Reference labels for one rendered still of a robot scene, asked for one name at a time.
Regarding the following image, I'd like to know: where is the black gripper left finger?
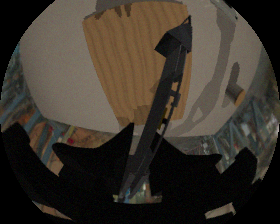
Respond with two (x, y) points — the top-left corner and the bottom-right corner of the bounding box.
(51, 123), (134, 196)

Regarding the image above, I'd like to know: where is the brown wooden board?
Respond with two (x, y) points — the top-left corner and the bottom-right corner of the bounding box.
(81, 1), (192, 127)

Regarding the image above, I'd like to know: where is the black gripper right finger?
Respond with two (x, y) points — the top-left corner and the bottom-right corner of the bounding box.
(147, 132), (222, 197)

